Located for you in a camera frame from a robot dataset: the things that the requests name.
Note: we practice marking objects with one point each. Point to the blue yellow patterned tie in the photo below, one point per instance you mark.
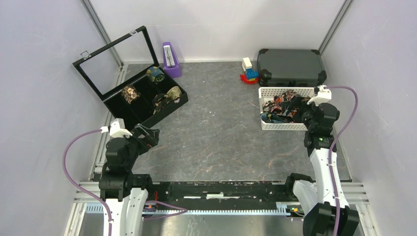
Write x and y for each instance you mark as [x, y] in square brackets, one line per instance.
[274, 118]

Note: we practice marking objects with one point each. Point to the purple metronome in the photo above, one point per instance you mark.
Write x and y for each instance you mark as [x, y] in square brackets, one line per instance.
[171, 62]

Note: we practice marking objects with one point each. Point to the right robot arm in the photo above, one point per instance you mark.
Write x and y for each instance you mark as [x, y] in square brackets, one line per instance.
[326, 210]

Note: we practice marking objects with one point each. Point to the orange black tie pile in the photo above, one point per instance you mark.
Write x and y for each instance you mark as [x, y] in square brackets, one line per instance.
[285, 104]

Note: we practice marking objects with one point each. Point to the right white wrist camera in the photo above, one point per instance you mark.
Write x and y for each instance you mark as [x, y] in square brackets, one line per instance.
[321, 95]

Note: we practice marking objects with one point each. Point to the colourful toy block stack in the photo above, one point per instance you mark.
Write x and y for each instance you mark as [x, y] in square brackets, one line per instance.
[248, 75]

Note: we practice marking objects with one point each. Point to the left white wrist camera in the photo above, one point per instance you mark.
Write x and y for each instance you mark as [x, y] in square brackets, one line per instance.
[116, 129]

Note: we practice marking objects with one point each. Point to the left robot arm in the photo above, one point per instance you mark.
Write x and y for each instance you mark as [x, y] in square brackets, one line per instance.
[123, 193]

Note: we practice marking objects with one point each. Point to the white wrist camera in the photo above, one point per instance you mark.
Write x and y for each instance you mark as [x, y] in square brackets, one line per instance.
[321, 95]
[116, 129]

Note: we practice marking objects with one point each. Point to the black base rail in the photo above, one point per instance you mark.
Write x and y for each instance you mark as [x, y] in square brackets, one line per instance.
[223, 195]

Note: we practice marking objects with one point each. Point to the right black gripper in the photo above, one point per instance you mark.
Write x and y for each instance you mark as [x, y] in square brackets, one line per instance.
[301, 103]

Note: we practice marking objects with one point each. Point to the rolled teal tie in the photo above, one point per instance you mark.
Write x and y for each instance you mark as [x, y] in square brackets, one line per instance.
[155, 74]

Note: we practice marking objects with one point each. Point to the white plastic basket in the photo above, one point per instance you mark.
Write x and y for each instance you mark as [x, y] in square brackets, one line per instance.
[268, 93]

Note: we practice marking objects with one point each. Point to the dark grey hard case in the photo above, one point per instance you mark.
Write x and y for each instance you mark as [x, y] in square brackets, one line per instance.
[290, 68]

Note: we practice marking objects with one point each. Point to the rolled olive gold tie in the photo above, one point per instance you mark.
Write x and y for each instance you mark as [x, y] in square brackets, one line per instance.
[174, 93]

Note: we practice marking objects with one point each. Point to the rolled brown floral tie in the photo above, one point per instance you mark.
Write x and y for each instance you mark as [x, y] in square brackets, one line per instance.
[130, 94]

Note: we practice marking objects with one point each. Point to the black tie display box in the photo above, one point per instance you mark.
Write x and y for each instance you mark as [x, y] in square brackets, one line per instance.
[107, 81]

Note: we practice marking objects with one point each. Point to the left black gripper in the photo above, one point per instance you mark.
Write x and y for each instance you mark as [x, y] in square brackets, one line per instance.
[150, 138]

